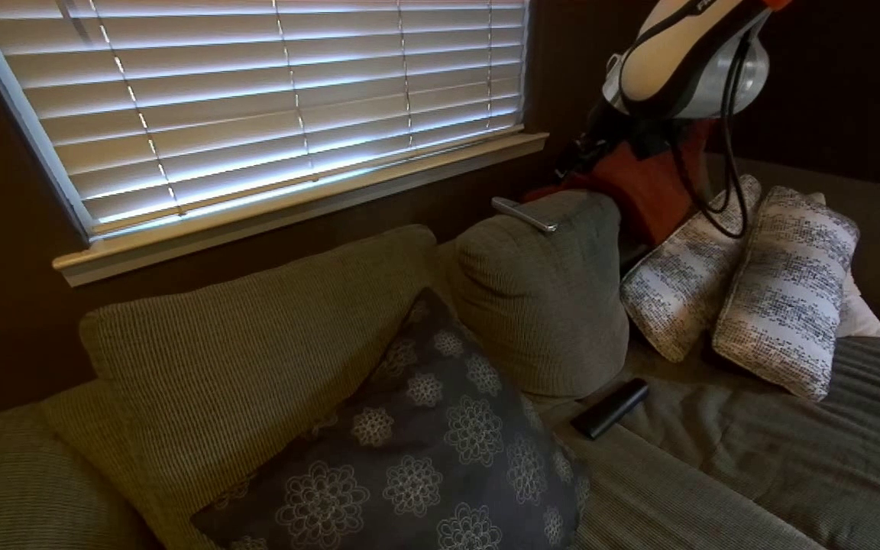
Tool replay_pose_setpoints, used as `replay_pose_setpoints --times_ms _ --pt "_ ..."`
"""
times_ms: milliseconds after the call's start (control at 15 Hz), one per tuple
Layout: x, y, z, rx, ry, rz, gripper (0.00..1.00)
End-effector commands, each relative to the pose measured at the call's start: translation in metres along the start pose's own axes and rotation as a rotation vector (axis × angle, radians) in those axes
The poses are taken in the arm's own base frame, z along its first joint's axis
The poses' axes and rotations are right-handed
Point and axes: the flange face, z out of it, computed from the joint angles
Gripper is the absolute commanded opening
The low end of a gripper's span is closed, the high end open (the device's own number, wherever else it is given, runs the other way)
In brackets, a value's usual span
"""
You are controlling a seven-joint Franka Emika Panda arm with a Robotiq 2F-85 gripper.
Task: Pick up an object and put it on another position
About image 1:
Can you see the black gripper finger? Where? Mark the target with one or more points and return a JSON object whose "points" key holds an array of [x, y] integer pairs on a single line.
{"points": [[594, 179], [575, 163]]}

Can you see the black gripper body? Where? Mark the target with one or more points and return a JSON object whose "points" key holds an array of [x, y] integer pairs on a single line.
{"points": [[633, 143]]}

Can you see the silver remote control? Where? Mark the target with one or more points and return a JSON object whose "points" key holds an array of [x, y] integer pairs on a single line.
{"points": [[523, 214]]}

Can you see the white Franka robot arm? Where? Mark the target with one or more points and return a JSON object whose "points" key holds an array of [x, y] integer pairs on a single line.
{"points": [[687, 51]]}

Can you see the red pillow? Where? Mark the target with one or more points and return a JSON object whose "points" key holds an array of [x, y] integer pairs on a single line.
{"points": [[654, 200]]}

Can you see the white grey speckled pillow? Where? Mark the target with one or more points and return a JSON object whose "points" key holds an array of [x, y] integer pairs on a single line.
{"points": [[787, 294], [687, 277]]}

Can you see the grey-green sofa back cushion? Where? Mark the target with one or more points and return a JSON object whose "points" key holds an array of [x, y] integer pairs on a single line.
{"points": [[532, 306]]}

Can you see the black remote control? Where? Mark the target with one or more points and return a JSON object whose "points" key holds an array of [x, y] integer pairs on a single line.
{"points": [[612, 411]]}

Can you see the plain cream pillow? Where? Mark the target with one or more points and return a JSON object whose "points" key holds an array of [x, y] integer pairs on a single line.
{"points": [[860, 306]]}

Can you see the white window sill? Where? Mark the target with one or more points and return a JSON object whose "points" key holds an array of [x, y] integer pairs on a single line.
{"points": [[290, 209]]}

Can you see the white window blinds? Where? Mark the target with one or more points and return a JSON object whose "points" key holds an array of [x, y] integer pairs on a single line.
{"points": [[277, 93]]}

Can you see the dark floral pattern pillow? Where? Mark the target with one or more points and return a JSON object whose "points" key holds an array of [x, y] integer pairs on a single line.
{"points": [[428, 446]]}

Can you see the grey-green fabric sofa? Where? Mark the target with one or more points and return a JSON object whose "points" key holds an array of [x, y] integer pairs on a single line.
{"points": [[748, 479]]}

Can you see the large olive sofa back cushion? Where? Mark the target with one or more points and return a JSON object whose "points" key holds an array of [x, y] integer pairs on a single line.
{"points": [[247, 357]]}

